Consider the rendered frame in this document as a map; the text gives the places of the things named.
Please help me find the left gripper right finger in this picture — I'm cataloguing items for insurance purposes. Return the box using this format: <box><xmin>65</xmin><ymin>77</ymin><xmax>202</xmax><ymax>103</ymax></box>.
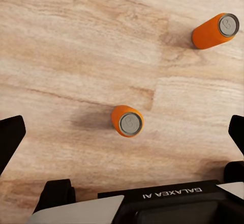
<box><xmin>228</xmin><ymin>115</ymin><xmax>244</xmax><ymax>155</ymax></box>

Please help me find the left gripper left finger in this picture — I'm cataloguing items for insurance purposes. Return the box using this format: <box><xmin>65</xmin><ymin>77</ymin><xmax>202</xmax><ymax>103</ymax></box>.
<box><xmin>0</xmin><ymin>115</ymin><xmax>26</xmax><ymax>175</ymax></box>

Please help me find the can of soda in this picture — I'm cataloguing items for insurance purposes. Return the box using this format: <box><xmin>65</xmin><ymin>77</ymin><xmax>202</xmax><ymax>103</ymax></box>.
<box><xmin>111</xmin><ymin>105</ymin><xmax>144</xmax><ymax>137</ymax></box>
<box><xmin>192</xmin><ymin>13</ymin><xmax>240</xmax><ymax>49</ymax></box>

